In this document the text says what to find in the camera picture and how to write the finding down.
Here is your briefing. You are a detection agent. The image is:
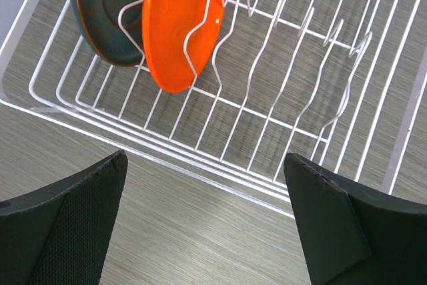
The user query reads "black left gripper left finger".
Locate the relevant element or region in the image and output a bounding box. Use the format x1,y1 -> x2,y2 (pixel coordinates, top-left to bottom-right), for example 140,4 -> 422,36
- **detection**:
1,150 -> 128,284

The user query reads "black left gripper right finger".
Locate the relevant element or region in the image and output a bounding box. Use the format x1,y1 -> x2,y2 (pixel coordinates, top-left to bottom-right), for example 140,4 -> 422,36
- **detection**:
284,153 -> 426,284

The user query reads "dark teal plate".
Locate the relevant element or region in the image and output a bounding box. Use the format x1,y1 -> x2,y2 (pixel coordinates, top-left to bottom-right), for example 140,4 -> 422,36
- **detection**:
70,0 -> 143,66

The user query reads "orange plate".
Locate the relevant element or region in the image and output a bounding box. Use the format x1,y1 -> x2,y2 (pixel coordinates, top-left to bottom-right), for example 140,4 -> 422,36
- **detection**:
142,0 -> 225,93

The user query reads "white wire dish rack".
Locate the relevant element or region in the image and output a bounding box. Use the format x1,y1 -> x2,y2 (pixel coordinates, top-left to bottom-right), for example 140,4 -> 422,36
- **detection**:
1,0 -> 426,217

